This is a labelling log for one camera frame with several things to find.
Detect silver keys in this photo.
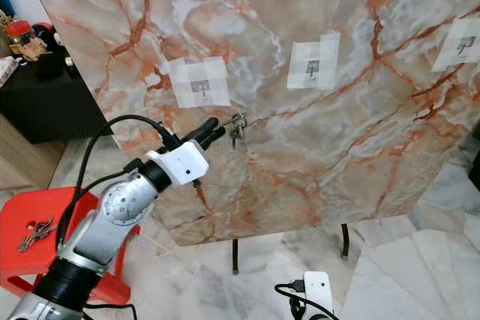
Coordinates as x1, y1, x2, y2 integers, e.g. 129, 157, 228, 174
221, 112, 250, 148

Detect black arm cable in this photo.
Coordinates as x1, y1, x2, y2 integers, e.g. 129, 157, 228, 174
54, 114, 181, 250
274, 280, 335, 320

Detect pink white tissue pack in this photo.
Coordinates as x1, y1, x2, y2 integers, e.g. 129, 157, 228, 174
0, 55, 18, 85

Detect black board stand leg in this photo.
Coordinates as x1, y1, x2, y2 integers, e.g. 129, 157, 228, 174
230, 238, 240, 274
340, 223, 350, 259

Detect dark key bunch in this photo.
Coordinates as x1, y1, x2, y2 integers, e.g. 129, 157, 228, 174
18, 217, 59, 253

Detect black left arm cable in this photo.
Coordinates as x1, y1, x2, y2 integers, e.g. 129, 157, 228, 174
54, 114, 181, 250

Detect red plastic stool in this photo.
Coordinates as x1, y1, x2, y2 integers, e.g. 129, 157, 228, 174
0, 187, 132, 306

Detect blue gold ornament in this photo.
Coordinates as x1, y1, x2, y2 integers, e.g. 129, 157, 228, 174
0, 0, 17, 21

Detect black low console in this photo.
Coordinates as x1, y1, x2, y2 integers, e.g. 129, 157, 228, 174
0, 54, 113, 143

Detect black tape dispenser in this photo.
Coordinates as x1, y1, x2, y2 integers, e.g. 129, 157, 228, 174
62, 54, 80, 77

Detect small grey wall hook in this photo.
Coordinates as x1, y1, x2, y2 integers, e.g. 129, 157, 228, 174
457, 35, 477, 55
305, 60, 320, 81
193, 79, 212, 103

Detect clear jar with red lid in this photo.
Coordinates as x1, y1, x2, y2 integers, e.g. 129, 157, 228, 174
5, 19, 47, 62

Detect black wallet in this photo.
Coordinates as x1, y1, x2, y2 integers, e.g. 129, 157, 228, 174
34, 52, 65, 79

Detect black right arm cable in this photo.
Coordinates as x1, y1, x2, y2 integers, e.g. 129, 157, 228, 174
274, 280, 335, 320

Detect orange veined marble board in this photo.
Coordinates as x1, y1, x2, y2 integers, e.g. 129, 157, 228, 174
26, 0, 480, 247

